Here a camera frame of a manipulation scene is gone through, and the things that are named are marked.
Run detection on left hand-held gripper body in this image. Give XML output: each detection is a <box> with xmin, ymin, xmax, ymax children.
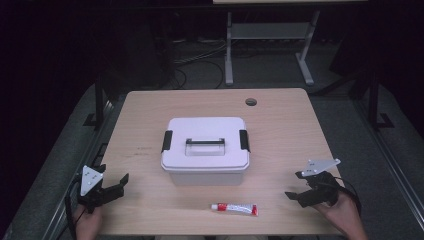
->
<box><xmin>77</xmin><ymin>164</ymin><xmax>108</xmax><ymax>214</ymax></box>

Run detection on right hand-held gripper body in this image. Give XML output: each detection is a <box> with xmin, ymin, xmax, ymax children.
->
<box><xmin>300</xmin><ymin>158</ymin><xmax>342</xmax><ymax>208</ymax></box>

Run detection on red and white tube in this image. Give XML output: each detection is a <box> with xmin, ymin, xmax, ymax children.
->
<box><xmin>210</xmin><ymin>202</ymin><xmax>259</xmax><ymax>217</ymax></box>

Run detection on white plastic storage box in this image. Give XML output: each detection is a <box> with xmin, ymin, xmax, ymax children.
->
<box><xmin>162</xmin><ymin>165</ymin><xmax>249</xmax><ymax>187</ymax></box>

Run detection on white box lid black handle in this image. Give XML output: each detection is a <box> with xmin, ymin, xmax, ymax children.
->
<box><xmin>160</xmin><ymin>116</ymin><xmax>251</xmax><ymax>173</ymax></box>

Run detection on person's right hand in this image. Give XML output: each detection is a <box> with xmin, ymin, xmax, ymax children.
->
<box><xmin>314</xmin><ymin>194</ymin><xmax>366</xmax><ymax>234</ymax></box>

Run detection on person's left hand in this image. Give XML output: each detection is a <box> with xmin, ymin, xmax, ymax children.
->
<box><xmin>73</xmin><ymin>204</ymin><xmax>104</xmax><ymax>240</ymax></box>

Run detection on black metal stand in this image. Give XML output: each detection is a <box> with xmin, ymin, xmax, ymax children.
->
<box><xmin>83</xmin><ymin>73</ymin><xmax>114</xmax><ymax>129</ymax></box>
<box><xmin>364</xmin><ymin>71</ymin><xmax>395</xmax><ymax>130</ymax></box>

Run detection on aluminium floor rail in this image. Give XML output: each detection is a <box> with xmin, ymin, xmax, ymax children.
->
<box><xmin>353</xmin><ymin>98</ymin><xmax>424</xmax><ymax>231</ymax></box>
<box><xmin>41</xmin><ymin>99</ymin><xmax>116</xmax><ymax>240</ymax></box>

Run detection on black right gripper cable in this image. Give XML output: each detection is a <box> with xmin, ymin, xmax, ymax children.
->
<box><xmin>333</xmin><ymin>176</ymin><xmax>363</xmax><ymax>214</ymax></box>

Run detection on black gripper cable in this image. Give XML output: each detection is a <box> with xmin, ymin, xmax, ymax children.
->
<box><xmin>64</xmin><ymin>176</ymin><xmax>84</xmax><ymax>240</ymax></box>
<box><xmin>333</xmin><ymin>176</ymin><xmax>363</xmax><ymax>214</ymax></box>

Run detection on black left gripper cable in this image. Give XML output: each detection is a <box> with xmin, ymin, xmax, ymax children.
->
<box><xmin>64</xmin><ymin>176</ymin><xmax>84</xmax><ymax>240</ymax></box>

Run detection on grey metal table frame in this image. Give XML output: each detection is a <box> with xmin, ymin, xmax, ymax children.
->
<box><xmin>224</xmin><ymin>9</ymin><xmax>321</xmax><ymax>87</ymax></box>

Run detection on black floor cables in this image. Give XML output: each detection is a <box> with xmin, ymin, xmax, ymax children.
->
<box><xmin>171</xmin><ymin>39</ymin><xmax>228</xmax><ymax>90</ymax></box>

